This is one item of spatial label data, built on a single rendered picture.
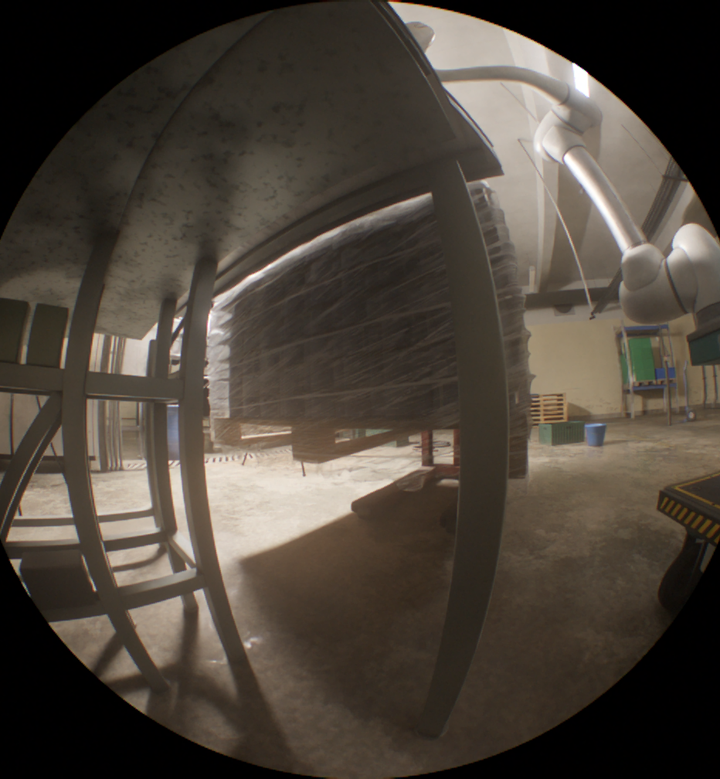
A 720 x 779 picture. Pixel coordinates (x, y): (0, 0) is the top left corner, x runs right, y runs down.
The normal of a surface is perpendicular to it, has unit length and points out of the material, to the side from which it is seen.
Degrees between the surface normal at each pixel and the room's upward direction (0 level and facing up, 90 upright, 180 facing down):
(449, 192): 90
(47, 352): 90
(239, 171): 180
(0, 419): 90
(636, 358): 90
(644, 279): 100
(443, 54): 180
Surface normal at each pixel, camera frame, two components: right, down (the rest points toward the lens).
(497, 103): 0.02, 1.00
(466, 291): -0.55, -0.07
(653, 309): -0.68, 0.73
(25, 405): 0.84, -0.07
